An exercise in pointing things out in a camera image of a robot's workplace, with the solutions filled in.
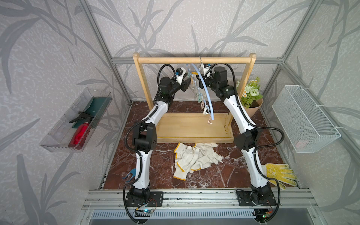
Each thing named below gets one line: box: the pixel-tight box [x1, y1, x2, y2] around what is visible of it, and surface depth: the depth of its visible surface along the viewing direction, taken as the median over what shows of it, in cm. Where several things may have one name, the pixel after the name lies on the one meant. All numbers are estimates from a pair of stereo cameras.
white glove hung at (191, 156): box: [173, 142, 203, 169], surface depth 87 cm
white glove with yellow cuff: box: [172, 150, 212, 181], surface depth 84 cm
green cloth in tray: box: [71, 96, 111, 129], surface depth 69 cm
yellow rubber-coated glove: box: [265, 163, 298, 190], surface depth 84 cm
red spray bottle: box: [67, 111, 94, 150], surface depth 60 cm
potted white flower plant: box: [236, 76, 264, 118], surface depth 86 cm
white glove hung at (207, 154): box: [194, 142, 224, 170], surface depth 88 cm
